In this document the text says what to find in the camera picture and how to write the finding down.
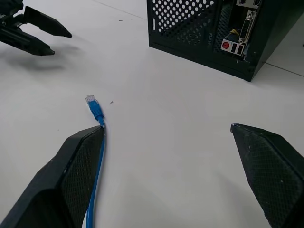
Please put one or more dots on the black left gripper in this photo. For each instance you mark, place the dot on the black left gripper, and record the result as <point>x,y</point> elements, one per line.
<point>9,23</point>

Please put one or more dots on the black perforated computer case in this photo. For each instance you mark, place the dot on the black perforated computer case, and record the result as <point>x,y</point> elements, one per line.
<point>261,35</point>

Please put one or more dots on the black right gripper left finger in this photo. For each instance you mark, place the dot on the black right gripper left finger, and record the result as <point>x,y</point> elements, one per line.
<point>59,175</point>

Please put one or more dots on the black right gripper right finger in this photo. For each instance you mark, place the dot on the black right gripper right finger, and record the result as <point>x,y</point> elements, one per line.
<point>273,171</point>

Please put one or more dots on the white port panel, red socket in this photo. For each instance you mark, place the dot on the white port panel, red socket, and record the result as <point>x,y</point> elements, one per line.
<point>231,46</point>

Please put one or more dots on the silver DVI port bracket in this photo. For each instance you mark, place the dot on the silver DVI port bracket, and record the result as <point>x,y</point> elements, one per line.
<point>245,29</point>

